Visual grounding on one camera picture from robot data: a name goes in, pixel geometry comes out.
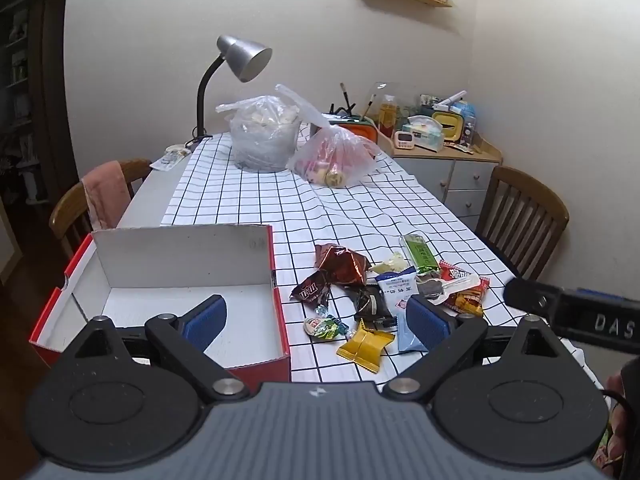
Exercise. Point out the white blue snack packet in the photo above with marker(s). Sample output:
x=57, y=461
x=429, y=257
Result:
x=397, y=288

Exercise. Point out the green snack bar packet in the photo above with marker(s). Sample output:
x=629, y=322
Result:
x=416, y=249

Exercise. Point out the left wooden chair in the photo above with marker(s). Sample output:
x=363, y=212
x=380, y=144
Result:
x=69, y=221

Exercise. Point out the pink towel on chair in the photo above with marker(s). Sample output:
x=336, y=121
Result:
x=106, y=194

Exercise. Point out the orange folding basket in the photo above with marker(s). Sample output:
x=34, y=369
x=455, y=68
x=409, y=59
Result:
x=356, y=125

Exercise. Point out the dark bookshelf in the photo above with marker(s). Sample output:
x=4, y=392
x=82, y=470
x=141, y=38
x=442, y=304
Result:
x=27, y=164

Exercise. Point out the cream yellow pastry packet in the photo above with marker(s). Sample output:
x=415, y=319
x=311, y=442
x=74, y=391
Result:
x=395, y=263

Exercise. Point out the right wooden chair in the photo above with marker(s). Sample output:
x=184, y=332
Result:
x=521, y=221

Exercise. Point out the wooden chair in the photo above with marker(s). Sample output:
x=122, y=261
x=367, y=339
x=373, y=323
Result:
x=521, y=221
x=69, y=221

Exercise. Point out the dark red foil snack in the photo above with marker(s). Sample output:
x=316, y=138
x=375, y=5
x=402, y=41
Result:
x=341, y=265

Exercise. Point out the yellow box on cabinet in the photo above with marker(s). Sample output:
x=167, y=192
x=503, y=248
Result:
x=452, y=125

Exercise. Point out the tissue pack white green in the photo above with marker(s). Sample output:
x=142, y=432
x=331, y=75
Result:
x=427, y=133

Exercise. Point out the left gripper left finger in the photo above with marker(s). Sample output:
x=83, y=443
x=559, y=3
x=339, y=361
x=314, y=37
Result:
x=178, y=344

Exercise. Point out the red crispy noodle packet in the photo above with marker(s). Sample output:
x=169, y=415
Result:
x=468, y=300

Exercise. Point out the yellow foil snack packet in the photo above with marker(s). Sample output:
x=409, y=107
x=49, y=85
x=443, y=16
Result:
x=365, y=347

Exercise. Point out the red white cardboard box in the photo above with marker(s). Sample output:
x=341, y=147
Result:
x=131, y=275

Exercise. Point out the paper card on table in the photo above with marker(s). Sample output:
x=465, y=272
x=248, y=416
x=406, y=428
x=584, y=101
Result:
x=172, y=156

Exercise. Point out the amber liquid bottle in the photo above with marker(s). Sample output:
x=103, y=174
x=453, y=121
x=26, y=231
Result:
x=387, y=115

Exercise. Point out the checkered white tablecloth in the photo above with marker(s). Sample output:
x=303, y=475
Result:
x=370, y=218

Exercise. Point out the black cookie wrapper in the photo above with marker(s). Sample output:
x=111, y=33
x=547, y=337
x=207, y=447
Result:
x=370, y=306

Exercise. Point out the pink plastic bag of snacks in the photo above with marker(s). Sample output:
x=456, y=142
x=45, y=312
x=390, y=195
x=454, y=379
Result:
x=333, y=156

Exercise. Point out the person right hand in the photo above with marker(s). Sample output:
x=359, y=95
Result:
x=610, y=454

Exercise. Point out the pink digital timer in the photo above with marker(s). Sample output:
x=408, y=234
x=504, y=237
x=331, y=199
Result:
x=403, y=140

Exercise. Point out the silver desk lamp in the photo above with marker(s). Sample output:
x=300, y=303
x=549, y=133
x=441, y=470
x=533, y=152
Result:
x=237, y=61

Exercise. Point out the clear plastic bag white contents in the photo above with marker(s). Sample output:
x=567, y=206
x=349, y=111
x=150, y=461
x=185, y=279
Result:
x=264, y=132

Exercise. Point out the brown chocolate candy packet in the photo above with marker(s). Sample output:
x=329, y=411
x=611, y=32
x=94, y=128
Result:
x=314, y=290

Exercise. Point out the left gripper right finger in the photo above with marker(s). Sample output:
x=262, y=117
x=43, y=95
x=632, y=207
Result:
x=451, y=343

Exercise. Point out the white wooden cabinet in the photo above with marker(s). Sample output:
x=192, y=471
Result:
x=459, y=180

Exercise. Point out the small green jelly cup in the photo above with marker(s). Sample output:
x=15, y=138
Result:
x=328, y=328

